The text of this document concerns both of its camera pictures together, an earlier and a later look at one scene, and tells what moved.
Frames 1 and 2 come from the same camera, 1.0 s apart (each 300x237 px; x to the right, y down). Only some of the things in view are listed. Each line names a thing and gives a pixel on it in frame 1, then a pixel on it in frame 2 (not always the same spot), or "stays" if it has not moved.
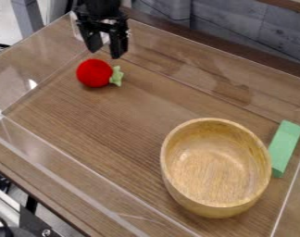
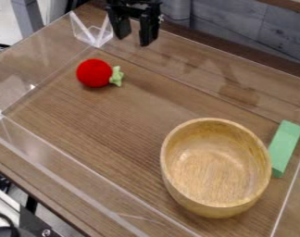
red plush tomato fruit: x=96 y=73 stays
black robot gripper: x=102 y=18 to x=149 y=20
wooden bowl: x=216 y=168 stays
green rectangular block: x=283 y=145 stays
